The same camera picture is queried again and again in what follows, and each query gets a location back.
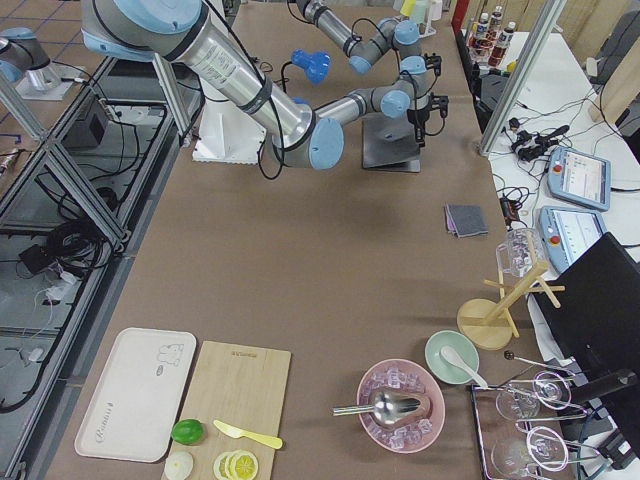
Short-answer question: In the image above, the pink bowl with ice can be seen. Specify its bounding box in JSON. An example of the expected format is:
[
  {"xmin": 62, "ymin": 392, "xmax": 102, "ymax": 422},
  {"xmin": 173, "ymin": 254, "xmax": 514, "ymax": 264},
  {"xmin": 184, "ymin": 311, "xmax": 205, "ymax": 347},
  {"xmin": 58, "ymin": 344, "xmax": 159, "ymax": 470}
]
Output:
[{"xmin": 356, "ymin": 359, "xmax": 445, "ymax": 454}]

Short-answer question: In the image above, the white ceramic spoon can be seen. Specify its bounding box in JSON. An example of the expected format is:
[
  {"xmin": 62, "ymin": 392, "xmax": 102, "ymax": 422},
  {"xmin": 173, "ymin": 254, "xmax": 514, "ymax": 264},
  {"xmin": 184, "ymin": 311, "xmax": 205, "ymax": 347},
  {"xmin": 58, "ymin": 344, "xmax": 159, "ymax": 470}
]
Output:
[{"xmin": 440, "ymin": 346, "xmax": 489, "ymax": 389}]

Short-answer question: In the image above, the grey folded cloth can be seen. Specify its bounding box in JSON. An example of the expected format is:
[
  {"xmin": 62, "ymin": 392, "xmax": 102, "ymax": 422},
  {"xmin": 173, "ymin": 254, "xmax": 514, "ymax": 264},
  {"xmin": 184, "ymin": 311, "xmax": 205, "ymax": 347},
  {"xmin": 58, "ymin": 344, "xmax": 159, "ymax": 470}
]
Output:
[{"xmin": 444, "ymin": 204, "xmax": 489, "ymax": 238}]

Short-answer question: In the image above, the black monitor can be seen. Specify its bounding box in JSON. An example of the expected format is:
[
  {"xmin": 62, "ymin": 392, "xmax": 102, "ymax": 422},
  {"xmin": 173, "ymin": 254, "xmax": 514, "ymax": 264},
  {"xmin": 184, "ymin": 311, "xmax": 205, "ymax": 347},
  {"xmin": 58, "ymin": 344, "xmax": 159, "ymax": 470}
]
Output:
[{"xmin": 533, "ymin": 233, "xmax": 639, "ymax": 377}]

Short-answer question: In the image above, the yellow plastic knife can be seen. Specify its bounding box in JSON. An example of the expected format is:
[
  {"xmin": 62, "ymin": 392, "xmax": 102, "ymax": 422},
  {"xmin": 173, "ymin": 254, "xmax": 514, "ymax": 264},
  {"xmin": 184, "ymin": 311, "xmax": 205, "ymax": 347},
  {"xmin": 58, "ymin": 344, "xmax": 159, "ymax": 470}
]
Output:
[{"xmin": 213, "ymin": 419, "xmax": 284, "ymax": 450}]

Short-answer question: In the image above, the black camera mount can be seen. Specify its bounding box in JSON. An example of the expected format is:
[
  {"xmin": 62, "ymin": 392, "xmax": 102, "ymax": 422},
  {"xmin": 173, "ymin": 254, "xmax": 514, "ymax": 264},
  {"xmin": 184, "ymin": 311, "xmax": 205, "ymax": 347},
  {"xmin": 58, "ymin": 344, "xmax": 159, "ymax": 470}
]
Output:
[
  {"xmin": 423, "ymin": 53, "xmax": 442, "ymax": 78},
  {"xmin": 428, "ymin": 92, "xmax": 449, "ymax": 119}
]

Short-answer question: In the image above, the grey laptop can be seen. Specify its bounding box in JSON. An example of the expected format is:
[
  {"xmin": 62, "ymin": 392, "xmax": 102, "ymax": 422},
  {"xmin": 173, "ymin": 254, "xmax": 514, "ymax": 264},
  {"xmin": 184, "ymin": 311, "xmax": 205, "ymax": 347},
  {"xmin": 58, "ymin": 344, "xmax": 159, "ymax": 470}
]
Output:
[{"xmin": 362, "ymin": 113, "xmax": 421, "ymax": 173}]

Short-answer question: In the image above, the white pedestal column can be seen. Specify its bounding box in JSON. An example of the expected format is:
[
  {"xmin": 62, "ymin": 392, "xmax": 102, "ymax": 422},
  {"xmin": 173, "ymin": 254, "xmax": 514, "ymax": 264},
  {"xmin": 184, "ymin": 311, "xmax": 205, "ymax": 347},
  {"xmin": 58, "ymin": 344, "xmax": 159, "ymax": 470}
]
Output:
[{"xmin": 192, "ymin": 79, "xmax": 266, "ymax": 165}]

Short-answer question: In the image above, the teach pendant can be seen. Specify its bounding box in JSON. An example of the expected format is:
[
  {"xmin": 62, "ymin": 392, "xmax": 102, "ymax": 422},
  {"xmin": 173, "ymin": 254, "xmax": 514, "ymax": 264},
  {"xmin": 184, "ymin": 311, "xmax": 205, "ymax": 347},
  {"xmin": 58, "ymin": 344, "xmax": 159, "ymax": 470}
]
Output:
[
  {"xmin": 547, "ymin": 147, "xmax": 612, "ymax": 212},
  {"xmin": 538, "ymin": 206, "xmax": 607, "ymax": 273}
]

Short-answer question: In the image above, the blue desk lamp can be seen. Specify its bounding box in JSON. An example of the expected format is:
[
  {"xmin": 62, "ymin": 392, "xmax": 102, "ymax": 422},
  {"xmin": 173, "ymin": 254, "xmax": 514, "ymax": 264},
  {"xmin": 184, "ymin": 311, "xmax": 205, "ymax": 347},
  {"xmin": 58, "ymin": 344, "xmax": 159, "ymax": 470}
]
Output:
[{"xmin": 280, "ymin": 49, "xmax": 332, "ymax": 93}]

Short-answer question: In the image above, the wooden cutting board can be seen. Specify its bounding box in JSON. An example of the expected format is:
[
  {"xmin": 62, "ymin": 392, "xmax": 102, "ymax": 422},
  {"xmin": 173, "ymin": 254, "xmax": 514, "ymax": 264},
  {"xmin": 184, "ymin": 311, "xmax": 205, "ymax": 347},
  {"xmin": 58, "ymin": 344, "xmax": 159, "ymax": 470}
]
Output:
[{"xmin": 170, "ymin": 341, "xmax": 291, "ymax": 479}]

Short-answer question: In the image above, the upper teach pendant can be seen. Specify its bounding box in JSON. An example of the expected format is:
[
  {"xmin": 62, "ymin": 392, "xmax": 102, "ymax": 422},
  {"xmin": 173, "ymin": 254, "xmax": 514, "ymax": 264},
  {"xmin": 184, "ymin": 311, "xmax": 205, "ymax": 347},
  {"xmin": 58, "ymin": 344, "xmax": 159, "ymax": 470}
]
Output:
[{"xmin": 547, "ymin": 147, "xmax": 612, "ymax": 212}]

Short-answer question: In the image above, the clear glass mug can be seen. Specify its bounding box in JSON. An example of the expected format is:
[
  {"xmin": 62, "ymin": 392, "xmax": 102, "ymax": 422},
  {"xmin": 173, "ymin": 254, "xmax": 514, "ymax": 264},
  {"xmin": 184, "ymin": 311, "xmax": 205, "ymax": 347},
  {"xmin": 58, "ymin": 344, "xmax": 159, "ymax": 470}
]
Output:
[{"xmin": 496, "ymin": 228, "xmax": 547, "ymax": 278}]

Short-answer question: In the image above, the wooden cup stand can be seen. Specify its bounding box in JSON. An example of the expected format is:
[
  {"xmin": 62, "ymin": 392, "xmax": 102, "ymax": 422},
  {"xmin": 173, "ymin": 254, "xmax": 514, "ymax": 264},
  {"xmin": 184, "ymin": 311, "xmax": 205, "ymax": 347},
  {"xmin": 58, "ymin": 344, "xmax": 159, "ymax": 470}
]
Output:
[{"xmin": 457, "ymin": 260, "xmax": 566, "ymax": 351}]

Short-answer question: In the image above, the lower teach pendant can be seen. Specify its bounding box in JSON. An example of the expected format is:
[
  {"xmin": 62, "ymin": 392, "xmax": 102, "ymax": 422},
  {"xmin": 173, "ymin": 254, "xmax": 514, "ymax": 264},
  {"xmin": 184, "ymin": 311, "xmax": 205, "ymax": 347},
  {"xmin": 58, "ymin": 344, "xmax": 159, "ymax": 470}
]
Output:
[{"xmin": 538, "ymin": 206, "xmax": 607, "ymax": 273}]

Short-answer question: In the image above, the lower wine glass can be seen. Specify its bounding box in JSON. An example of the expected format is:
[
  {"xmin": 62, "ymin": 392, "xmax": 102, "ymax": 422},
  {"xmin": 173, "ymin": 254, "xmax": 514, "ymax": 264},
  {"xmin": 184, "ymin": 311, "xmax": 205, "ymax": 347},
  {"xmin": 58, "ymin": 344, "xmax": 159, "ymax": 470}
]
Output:
[{"xmin": 491, "ymin": 426, "xmax": 569, "ymax": 479}]

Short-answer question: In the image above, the aluminium frame post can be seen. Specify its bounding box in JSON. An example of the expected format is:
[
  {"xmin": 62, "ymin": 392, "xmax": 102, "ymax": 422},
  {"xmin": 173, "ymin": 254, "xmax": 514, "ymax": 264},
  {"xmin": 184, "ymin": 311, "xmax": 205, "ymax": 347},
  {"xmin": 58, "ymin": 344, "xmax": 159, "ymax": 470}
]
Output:
[{"xmin": 478, "ymin": 0, "xmax": 567, "ymax": 157}]

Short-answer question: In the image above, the white plastic tray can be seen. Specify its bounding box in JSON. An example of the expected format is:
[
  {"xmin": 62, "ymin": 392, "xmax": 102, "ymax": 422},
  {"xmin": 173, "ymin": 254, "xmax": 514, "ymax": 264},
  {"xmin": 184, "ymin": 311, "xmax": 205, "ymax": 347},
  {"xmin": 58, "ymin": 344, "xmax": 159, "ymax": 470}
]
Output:
[{"xmin": 74, "ymin": 327, "xmax": 197, "ymax": 463}]

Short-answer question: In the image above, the upper wine glass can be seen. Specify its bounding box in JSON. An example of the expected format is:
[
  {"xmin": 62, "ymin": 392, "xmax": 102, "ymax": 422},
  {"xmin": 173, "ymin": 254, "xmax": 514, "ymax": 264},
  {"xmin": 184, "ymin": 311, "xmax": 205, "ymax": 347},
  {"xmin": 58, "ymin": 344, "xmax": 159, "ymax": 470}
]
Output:
[{"xmin": 495, "ymin": 371, "xmax": 571, "ymax": 420}]

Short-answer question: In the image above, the black glass rack tray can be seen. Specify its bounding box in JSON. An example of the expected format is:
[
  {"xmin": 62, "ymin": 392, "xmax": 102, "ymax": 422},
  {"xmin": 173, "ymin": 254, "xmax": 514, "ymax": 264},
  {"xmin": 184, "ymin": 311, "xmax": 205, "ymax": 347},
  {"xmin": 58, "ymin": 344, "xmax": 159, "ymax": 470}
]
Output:
[{"xmin": 470, "ymin": 380, "xmax": 589, "ymax": 479}]

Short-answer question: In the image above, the sliced lemon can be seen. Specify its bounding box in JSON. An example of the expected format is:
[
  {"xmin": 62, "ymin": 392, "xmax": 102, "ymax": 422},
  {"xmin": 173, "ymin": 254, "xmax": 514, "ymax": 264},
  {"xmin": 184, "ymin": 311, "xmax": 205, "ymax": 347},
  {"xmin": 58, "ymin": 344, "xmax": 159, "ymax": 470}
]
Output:
[{"xmin": 213, "ymin": 450, "xmax": 259, "ymax": 480}]

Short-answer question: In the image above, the wine glass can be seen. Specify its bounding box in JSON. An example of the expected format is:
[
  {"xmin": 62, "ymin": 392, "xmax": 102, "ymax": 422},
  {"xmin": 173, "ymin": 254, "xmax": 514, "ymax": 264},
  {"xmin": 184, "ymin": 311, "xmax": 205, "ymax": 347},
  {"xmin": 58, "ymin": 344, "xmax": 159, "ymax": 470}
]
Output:
[
  {"xmin": 495, "ymin": 371, "xmax": 571, "ymax": 420},
  {"xmin": 491, "ymin": 426, "xmax": 569, "ymax": 479}
]

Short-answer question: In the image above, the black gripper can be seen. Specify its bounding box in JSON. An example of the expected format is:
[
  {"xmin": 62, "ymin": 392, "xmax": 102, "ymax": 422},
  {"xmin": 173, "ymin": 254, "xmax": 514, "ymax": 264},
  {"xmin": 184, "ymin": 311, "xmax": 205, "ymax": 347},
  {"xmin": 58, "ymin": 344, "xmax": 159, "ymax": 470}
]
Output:
[{"xmin": 406, "ymin": 107, "xmax": 429, "ymax": 148}]

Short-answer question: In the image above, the white cup rack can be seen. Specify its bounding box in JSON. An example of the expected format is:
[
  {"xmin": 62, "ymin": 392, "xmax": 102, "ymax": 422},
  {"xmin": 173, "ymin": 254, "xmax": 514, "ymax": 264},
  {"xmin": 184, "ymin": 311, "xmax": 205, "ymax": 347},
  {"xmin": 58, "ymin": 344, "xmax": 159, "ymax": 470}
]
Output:
[{"xmin": 393, "ymin": 0, "xmax": 443, "ymax": 38}]

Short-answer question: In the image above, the white onion half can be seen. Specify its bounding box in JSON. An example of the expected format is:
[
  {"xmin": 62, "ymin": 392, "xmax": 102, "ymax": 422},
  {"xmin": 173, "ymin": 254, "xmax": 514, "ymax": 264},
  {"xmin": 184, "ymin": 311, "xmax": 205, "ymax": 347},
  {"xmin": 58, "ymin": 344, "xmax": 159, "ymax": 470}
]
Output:
[{"xmin": 164, "ymin": 451, "xmax": 194, "ymax": 480}]

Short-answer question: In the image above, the metal scoop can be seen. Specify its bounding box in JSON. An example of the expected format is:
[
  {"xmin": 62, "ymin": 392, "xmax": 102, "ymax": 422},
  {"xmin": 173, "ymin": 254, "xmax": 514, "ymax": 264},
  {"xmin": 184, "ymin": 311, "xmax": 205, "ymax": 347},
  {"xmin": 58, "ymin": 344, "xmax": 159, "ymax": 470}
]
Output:
[{"xmin": 332, "ymin": 389, "xmax": 430, "ymax": 428}]

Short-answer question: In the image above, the green bowl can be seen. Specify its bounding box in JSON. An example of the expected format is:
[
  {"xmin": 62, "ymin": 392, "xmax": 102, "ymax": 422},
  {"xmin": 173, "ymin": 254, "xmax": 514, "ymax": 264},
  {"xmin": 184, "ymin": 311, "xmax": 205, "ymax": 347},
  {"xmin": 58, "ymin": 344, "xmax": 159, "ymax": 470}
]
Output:
[{"xmin": 424, "ymin": 330, "xmax": 482, "ymax": 385}]

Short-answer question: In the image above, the green lime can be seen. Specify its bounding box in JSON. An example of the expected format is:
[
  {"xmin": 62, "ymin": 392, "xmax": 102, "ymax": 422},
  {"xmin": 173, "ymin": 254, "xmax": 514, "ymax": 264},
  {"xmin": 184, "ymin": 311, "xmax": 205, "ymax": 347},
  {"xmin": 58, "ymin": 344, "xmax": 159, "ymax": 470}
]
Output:
[{"xmin": 171, "ymin": 419, "xmax": 205, "ymax": 445}]

